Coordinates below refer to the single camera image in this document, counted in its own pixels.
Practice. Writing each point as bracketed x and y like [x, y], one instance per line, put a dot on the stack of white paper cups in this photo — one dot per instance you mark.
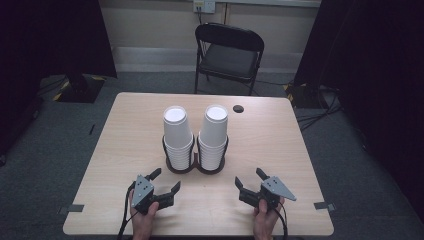
[178, 140]
[213, 138]

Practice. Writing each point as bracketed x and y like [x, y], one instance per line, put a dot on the black table grommet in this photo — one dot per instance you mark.
[238, 108]

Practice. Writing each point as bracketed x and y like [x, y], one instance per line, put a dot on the black stand base striped tape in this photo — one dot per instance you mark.
[81, 89]
[305, 96]

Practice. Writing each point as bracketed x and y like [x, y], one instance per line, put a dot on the white wall socket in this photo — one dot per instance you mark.
[204, 6]

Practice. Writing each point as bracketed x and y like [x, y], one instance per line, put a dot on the person's right hand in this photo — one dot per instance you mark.
[266, 221]

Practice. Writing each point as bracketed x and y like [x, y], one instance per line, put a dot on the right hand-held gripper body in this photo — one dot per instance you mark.
[275, 190]

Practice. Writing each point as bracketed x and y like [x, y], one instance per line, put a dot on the black curtain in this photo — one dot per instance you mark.
[373, 66]
[40, 50]

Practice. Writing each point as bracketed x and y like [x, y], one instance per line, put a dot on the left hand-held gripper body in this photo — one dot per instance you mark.
[142, 193]

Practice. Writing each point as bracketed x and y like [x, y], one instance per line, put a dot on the grey tape strip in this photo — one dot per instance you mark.
[324, 206]
[71, 209]

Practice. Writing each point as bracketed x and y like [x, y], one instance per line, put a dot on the person's left hand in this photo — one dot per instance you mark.
[143, 223]

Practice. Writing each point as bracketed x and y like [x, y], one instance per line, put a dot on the black double cup holder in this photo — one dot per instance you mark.
[196, 165]

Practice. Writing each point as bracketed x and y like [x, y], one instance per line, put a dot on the black folding chair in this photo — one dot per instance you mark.
[230, 60]

